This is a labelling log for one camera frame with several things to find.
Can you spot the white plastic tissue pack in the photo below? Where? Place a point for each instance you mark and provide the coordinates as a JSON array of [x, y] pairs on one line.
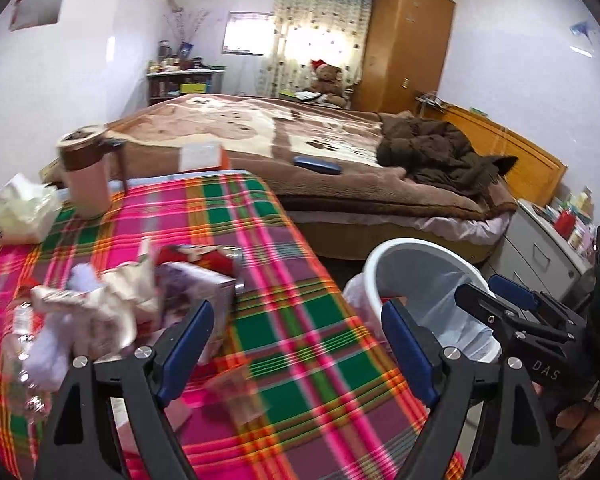
[[22, 212]]

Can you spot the beige paper wrapper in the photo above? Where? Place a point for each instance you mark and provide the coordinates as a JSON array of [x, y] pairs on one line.
[[110, 305]]

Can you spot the patterned window curtain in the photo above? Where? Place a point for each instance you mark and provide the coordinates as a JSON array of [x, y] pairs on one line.
[[315, 25]]

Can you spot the brown padded jacket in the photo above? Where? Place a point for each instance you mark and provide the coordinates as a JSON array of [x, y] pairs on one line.
[[430, 155]]

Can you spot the clear plastic bottle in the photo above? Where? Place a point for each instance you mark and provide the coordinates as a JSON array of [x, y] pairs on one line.
[[22, 355]]

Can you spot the pink cardboard box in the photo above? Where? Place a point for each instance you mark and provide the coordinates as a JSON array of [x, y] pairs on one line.
[[175, 410]]

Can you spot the red drink can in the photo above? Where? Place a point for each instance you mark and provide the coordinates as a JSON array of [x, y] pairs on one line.
[[205, 260]]

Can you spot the bed with brown blanket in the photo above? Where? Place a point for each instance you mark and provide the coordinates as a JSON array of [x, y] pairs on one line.
[[260, 125]]

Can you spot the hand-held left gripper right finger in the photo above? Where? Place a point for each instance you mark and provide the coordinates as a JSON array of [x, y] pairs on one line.
[[405, 350]]

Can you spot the orange tissue box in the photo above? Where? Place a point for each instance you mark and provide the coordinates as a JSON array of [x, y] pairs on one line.
[[202, 156]]

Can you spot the blue glasses case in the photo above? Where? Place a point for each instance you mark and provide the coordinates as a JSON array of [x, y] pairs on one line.
[[316, 165]]

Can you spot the pink tumbler with brown lid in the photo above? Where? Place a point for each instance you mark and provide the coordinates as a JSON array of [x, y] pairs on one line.
[[87, 180]]

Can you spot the white round trash bin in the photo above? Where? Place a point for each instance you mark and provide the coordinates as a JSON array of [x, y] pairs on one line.
[[430, 280]]

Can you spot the brown teddy bear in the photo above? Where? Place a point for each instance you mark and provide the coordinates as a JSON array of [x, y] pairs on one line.
[[327, 82]]

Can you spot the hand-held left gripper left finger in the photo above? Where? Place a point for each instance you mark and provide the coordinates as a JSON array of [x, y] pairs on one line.
[[187, 350]]

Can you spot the wooden wardrobe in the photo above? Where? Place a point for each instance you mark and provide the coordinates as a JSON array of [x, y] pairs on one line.
[[405, 45]]

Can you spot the cluttered storage shelf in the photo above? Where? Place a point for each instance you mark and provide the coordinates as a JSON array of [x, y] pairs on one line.
[[185, 84]]

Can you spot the white knitted cloth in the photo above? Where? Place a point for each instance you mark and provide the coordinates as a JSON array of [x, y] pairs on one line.
[[52, 360]]

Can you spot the clear plastic bin liner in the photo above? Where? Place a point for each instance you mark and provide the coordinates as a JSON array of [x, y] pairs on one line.
[[445, 305]]

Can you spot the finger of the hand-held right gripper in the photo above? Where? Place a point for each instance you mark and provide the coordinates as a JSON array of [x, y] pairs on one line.
[[480, 302], [515, 291]]

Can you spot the small wall window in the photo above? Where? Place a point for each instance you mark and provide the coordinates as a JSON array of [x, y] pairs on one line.
[[245, 32]]

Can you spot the white power strip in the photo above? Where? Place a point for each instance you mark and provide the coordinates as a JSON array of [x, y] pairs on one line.
[[432, 100]]

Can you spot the plaid pink green tablecloth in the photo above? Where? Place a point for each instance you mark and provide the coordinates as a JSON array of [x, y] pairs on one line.
[[300, 340]]

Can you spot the person's right forearm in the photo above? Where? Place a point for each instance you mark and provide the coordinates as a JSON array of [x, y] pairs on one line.
[[592, 452]]

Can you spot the person's right hand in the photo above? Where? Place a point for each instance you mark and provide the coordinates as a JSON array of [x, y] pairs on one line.
[[577, 417]]

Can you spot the dried branch bouquet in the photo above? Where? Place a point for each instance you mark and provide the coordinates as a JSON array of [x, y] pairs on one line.
[[185, 30]]

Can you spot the red jar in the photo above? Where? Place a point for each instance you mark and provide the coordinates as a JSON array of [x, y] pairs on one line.
[[563, 224]]

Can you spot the white drawer nightstand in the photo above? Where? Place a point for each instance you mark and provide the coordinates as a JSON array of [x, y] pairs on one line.
[[535, 250]]

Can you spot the purple printed carton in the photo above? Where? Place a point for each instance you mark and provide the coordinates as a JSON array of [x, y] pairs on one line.
[[190, 292]]

